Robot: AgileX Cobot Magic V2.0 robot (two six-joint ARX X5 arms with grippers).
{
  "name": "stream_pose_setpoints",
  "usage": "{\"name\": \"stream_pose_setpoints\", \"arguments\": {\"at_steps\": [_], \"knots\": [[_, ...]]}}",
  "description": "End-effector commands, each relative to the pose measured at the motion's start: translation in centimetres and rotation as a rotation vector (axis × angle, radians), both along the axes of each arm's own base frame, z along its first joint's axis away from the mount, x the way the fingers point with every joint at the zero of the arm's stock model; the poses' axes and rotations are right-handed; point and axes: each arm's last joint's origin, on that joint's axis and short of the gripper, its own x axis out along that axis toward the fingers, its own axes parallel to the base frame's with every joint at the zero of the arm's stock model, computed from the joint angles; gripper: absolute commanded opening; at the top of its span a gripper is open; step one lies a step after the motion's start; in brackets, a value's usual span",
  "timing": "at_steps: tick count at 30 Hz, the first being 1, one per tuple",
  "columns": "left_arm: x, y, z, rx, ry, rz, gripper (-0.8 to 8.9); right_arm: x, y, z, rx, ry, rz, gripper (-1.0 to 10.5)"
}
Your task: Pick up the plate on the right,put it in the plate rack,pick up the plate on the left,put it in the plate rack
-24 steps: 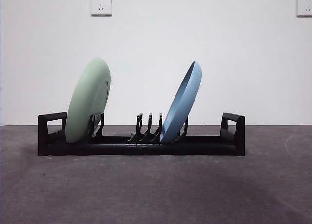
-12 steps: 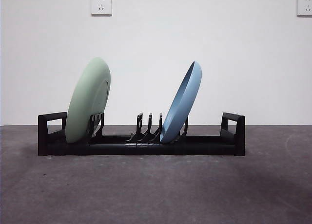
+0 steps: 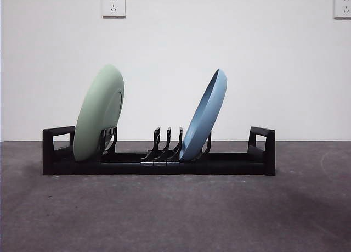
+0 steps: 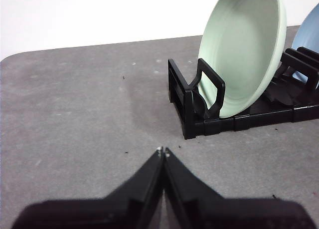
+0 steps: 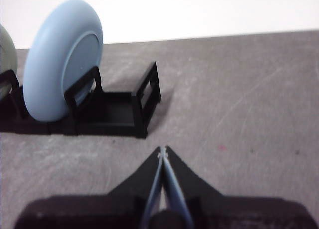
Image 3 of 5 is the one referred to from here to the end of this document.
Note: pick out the blue round plate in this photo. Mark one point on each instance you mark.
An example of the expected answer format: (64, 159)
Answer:
(203, 120)

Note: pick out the pale green round plate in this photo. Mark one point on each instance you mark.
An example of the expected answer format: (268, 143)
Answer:
(96, 112)

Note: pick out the black plastic plate rack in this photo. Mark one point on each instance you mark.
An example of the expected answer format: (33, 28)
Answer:
(233, 165)

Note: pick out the white wall socket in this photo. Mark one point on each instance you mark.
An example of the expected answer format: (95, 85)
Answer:
(114, 5)
(342, 6)

